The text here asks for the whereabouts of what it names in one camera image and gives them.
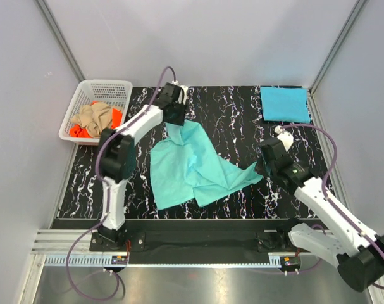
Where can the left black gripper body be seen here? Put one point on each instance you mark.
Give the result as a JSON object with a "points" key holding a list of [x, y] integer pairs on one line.
{"points": [[178, 115]]}

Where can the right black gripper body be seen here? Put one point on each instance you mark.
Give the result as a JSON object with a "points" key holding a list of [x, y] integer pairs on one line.
{"points": [[266, 166]]}

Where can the teal t shirt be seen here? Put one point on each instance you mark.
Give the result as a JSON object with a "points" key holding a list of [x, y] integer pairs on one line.
{"points": [[186, 166]]}

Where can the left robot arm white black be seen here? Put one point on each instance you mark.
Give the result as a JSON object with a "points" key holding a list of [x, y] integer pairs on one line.
{"points": [[116, 159]]}

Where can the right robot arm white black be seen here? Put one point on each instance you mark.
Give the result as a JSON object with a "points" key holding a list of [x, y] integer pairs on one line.
{"points": [[355, 250]]}

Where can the folded blue t shirt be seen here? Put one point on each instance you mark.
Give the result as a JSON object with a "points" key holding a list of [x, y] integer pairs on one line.
{"points": [[281, 104]]}

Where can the white plastic laundry basket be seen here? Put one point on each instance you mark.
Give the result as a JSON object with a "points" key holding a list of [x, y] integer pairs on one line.
{"points": [[112, 92]]}

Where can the beige t shirt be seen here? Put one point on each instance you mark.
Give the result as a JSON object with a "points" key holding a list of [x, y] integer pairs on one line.
{"points": [[95, 118]]}

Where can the orange t shirt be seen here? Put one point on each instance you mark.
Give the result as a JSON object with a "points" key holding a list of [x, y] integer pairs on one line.
{"points": [[81, 131]]}

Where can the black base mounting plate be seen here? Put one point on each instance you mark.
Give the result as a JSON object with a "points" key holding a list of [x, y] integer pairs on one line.
{"points": [[269, 232]]}

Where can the left orange connector board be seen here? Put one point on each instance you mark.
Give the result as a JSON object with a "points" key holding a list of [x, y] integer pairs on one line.
{"points": [[119, 260]]}

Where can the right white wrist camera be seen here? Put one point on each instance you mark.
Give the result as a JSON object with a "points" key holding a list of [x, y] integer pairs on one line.
{"points": [[285, 137]]}

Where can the aluminium rail frame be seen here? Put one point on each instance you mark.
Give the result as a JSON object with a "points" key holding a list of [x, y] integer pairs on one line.
{"points": [[79, 248]]}

